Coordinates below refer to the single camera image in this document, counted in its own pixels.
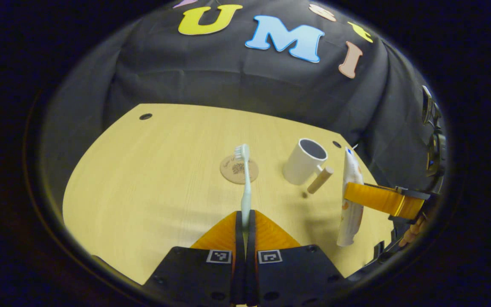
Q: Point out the round cork coaster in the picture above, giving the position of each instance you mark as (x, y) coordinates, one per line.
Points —
(230, 170)

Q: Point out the black backdrop cloth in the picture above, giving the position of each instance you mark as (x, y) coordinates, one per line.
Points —
(228, 76)

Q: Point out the white toothpaste tube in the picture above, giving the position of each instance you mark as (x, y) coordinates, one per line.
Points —
(351, 221)

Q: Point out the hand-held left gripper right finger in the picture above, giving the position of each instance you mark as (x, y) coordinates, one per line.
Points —
(251, 264)

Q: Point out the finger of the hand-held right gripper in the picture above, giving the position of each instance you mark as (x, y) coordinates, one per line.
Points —
(377, 198)

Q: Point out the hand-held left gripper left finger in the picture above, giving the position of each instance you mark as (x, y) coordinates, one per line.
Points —
(239, 264)

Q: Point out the white toothbrush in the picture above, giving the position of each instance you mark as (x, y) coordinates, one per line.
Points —
(246, 187)

